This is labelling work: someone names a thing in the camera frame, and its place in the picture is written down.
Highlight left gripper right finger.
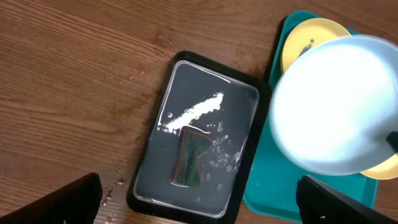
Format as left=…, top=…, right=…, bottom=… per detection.
left=296, top=175, right=397, bottom=224

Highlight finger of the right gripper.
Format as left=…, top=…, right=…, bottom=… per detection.
left=386, top=131, right=398, bottom=153

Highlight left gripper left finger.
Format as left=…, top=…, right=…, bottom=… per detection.
left=1, top=172, right=103, bottom=224

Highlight yellow-green plate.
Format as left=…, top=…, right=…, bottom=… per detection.
left=361, top=154, right=398, bottom=180
left=280, top=18, right=351, bottom=73

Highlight light blue plate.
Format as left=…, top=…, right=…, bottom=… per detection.
left=269, top=35, right=397, bottom=175

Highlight green dish sponge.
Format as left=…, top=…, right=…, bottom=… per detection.
left=171, top=126, right=213, bottom=187

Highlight teal plastic tray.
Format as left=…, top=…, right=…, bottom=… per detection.
left=242, top=9, right=379, bottom=223

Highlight black water tray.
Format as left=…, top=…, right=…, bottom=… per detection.
left=126, top=51, right=271, bottom=223

